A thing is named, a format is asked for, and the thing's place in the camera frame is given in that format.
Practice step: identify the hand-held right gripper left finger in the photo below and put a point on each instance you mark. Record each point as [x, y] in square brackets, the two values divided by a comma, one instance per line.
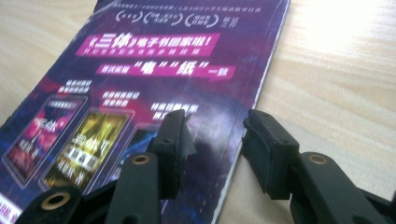
[172, 149]

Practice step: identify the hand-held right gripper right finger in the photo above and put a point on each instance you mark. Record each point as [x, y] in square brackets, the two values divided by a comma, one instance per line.
[274, 155]

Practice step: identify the colourful glossy magazine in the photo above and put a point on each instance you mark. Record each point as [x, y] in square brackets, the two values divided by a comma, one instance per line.
[140, 77]

